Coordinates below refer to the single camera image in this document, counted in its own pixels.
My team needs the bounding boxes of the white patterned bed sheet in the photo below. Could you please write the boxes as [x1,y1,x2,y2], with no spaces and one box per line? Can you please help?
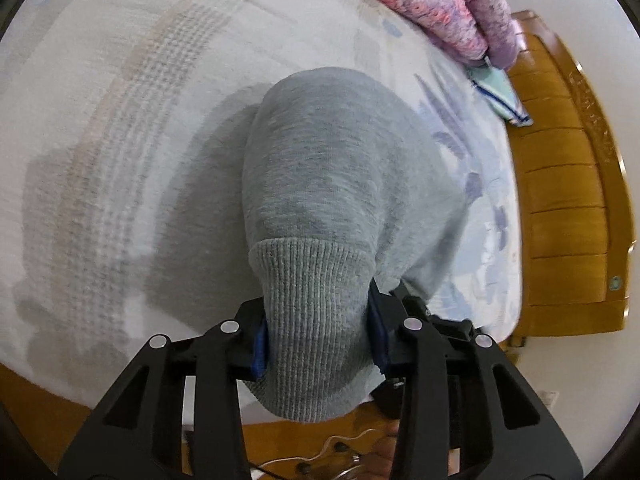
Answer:
[0,0,523,406]

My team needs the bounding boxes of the wooden headboard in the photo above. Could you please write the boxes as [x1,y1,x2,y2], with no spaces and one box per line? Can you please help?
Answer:
[505,9,638,346]

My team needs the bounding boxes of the purple floral quilt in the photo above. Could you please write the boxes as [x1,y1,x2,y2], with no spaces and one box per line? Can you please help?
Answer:
[312,0,526,68]

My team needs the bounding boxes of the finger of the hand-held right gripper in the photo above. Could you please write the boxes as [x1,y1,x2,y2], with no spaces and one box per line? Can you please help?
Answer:
[390,280,476,343]

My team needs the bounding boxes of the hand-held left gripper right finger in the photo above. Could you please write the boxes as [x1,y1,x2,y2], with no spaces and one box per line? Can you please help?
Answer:
[367,277,586,480]

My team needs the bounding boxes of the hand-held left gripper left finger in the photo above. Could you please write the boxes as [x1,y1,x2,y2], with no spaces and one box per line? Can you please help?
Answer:
[57,297,271,480]

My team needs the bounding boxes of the grey zip hoodie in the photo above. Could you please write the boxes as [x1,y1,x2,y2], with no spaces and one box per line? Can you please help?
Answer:
[240,66,468,423]

